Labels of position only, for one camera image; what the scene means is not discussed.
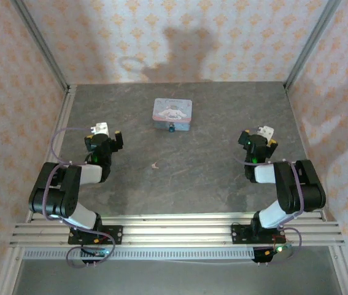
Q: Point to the small pink key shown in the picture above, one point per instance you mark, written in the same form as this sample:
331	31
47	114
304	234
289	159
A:
154	166

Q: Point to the small blue padlock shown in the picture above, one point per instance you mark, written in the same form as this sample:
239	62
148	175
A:
171	128

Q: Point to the cartoon print tin box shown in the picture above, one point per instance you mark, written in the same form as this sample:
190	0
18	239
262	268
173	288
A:
172	110

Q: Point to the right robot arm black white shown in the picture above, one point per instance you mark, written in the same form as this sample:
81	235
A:
302	190

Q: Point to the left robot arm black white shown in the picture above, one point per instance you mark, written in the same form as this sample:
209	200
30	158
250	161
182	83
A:
54	196

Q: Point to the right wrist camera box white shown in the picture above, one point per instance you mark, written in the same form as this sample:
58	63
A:
266	130

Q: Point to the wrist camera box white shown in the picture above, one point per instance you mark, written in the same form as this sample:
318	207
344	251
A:
266	130
100	127

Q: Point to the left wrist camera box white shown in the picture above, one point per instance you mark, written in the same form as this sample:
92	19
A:
100	127

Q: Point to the aluminium side rail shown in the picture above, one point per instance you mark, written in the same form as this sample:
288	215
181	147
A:
64	123

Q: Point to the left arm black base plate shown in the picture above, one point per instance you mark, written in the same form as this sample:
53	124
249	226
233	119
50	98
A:
115	235

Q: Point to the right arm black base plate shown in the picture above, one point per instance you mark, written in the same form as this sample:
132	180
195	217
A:
239	234

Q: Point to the aluminium mounting rail beam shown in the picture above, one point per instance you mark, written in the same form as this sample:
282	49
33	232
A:
176	230

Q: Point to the aluminium frame post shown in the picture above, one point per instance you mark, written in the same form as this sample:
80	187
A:
38	43
311	43

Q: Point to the aluminium frame leg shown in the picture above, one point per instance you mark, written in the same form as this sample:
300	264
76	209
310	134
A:
345	273
8	273

